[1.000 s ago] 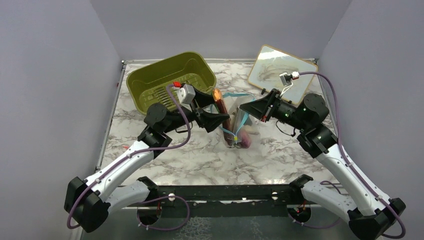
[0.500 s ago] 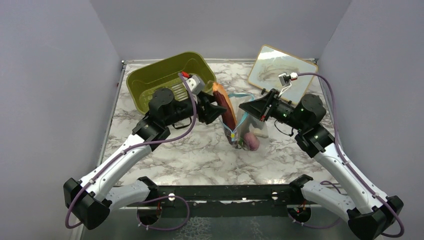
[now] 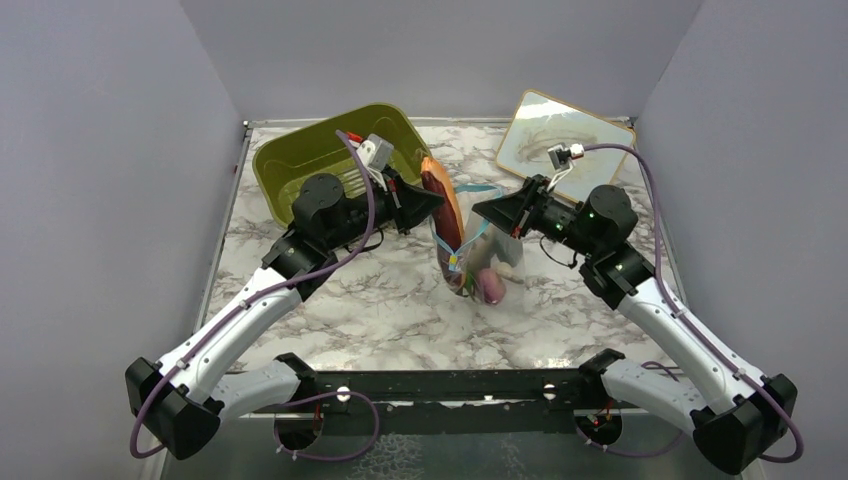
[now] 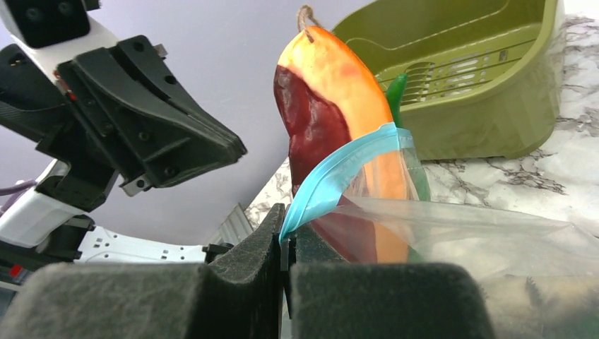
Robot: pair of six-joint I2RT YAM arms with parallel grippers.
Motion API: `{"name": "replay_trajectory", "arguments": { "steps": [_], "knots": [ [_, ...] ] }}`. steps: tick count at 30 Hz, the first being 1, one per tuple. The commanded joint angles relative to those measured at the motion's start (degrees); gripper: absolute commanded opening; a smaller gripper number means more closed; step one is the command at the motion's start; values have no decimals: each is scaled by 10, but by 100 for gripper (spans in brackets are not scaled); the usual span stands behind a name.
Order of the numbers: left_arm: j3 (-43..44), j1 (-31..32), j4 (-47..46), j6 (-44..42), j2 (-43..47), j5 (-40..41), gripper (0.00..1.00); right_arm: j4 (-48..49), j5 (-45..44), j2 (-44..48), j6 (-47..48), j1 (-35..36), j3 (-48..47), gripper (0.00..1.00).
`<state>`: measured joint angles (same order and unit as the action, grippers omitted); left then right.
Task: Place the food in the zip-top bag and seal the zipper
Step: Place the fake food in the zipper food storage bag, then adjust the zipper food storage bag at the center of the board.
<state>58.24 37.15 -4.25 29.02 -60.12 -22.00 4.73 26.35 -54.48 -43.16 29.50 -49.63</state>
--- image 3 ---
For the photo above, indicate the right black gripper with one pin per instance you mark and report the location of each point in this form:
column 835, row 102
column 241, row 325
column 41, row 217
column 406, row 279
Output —
column 512, row 211

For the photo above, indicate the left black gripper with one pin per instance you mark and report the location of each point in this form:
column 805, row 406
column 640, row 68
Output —
column 407, row 204

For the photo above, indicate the white garlic piece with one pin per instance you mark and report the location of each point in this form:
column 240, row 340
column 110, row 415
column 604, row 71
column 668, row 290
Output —
column 509, row 273

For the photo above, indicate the clear zip top bag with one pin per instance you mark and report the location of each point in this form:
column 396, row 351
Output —
column 484, row 245

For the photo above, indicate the purple red onion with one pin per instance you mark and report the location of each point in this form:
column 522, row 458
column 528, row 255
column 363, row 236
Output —
column 490, row 286

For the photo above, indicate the olive green plastic bin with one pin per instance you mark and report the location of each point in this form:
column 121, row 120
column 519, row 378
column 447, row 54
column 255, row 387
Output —
column 282, row 165

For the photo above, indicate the red meat slice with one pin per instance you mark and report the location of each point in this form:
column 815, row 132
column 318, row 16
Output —
column 447, row 222

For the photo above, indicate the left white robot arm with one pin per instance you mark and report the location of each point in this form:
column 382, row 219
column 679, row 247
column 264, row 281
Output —
column 183, row 397

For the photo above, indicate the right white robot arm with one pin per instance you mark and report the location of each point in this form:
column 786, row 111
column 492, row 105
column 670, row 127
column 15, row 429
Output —
column 733, row 411

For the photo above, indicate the wood framed whiteboard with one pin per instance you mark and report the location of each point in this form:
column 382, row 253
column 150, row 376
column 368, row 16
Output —
column 541, row 122

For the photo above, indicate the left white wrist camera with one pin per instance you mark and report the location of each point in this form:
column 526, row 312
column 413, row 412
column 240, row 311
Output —
column 374, row 153

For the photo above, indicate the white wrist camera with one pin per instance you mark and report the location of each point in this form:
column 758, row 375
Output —
column 374, row 153
column 562, row 158

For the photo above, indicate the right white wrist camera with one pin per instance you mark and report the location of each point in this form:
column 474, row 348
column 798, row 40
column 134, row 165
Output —
column 562, row 158

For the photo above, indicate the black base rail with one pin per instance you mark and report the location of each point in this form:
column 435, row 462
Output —
column 435, row 402

